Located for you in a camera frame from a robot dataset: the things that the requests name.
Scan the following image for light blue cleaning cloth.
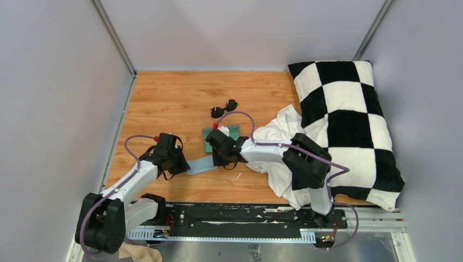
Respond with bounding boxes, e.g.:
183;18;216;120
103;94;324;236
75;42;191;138
186;156;217;175

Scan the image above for black round sunglasses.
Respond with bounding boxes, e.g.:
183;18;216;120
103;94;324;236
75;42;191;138
210;99;238;119

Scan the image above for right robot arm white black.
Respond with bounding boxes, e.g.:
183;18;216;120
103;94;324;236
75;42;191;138
205;129;334;228

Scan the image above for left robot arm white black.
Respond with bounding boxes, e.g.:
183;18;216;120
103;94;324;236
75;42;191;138
75;133;190;259

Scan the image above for white crumpled cloth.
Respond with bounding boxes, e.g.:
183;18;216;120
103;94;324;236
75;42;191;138
241;105;331;215

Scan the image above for beige crumpled cloth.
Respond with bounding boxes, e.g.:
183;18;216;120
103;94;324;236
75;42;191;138
118;243;163;262

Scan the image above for black white checkered pillow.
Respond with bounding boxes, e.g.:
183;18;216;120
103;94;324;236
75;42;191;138
288;61;405;211

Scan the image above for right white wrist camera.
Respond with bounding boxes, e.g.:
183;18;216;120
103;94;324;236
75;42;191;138
217;126;230;136

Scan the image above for black metal base rail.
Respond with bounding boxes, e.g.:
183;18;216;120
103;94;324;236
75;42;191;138
123;201;406;250

